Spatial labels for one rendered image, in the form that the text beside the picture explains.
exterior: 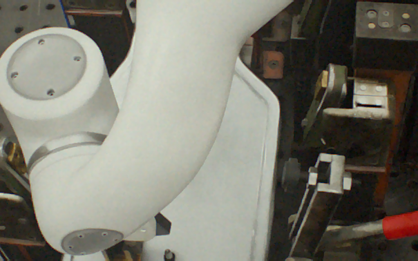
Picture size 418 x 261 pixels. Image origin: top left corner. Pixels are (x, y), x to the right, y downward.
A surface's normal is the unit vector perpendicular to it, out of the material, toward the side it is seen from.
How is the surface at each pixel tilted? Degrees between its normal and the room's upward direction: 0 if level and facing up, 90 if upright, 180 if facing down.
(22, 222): 90
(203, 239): 0
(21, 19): 0
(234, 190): 0
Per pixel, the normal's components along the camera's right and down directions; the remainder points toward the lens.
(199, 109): 0.69, 0.15
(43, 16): -0.07, -0.52
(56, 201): -0.69, -0.11
